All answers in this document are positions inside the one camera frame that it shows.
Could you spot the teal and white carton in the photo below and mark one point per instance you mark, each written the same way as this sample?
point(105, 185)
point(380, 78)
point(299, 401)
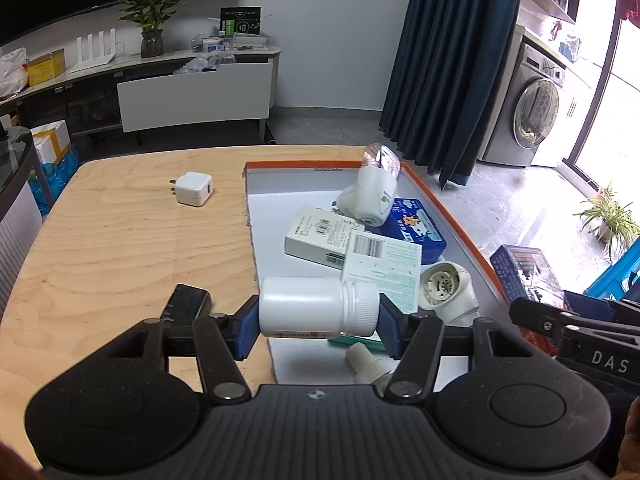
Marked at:
point(385, 270)

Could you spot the blue plastic crate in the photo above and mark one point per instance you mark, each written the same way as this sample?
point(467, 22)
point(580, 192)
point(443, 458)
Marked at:
point(617, 277)

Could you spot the black-topped ribbed white counter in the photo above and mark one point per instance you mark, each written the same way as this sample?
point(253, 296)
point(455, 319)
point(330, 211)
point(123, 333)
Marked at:
point(15, 225)

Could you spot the white plug charger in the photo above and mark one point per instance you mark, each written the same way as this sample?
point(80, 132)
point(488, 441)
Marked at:
point(195, 189)

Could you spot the blue carton with cartoon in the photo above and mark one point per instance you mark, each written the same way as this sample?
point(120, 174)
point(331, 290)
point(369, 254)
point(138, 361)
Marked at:
point(417, 232)

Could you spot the black and green box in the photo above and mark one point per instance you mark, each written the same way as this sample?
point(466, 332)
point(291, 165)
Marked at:
point(241, 22)

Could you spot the pack of blue water bottles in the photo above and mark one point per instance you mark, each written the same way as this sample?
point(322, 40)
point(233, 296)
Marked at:
point(55, 180)

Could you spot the white plastic bag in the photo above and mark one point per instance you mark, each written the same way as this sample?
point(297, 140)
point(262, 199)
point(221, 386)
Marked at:
point(11, 72)

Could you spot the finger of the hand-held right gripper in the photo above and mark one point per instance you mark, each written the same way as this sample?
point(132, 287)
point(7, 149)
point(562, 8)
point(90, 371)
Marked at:
point(540, 320)
point(620, 322)

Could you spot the potted plant in glass vase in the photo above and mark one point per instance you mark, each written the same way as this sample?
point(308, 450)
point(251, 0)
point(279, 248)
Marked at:
point(151, 42)

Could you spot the white carton with barcode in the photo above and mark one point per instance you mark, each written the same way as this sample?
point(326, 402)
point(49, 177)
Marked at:
point(315, 235)

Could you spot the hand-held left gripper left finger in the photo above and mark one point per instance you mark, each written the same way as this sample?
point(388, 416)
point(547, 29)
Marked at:
point(247, 331)

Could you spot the white tray with orange rim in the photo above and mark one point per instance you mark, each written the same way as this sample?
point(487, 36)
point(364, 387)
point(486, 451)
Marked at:
point(280, 210)

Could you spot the white vaporizer green leaf mark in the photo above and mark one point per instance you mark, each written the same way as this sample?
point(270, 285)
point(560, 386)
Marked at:
point(372, 195)

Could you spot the dark blue curtain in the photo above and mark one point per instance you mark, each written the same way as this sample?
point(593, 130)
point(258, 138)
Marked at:
point(450, 60)

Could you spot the white vaporizer socket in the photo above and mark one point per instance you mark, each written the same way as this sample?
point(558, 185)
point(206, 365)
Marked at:
point(462, 292)

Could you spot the pile of small packets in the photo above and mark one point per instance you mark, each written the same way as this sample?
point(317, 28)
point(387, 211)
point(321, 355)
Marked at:
point(215, 57)

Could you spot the white and yellow cardboard box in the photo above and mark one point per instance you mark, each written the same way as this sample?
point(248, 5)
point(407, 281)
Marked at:
point(50, 142)

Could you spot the white pill bottle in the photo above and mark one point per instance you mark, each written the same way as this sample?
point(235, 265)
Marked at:
point(300, 305)

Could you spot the dark colourful printed box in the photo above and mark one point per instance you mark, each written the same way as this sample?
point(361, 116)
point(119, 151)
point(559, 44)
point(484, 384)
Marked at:
point(525, 270)

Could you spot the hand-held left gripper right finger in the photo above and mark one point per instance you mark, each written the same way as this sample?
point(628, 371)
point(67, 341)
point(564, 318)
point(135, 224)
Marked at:
point(391, 332)

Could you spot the white open drawer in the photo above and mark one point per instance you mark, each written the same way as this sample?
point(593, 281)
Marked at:
point(195, 97)

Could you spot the spider plant in pot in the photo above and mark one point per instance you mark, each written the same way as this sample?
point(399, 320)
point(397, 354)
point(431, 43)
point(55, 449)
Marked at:
point(612, 220)

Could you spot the clear bottle with white cap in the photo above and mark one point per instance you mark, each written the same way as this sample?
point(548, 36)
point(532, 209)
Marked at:
point(361, 357)

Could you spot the low television cabinet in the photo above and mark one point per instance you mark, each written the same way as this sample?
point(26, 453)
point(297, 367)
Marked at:
point(75, 95)

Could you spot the white router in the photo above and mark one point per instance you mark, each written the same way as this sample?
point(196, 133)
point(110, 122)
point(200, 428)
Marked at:
point(92, 62)

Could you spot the grey washing machine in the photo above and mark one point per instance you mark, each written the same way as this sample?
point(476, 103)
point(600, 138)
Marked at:
point(530, 115)

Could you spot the black plug charger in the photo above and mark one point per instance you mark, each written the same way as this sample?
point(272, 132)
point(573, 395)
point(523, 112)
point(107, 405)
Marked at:
point(185, 301)

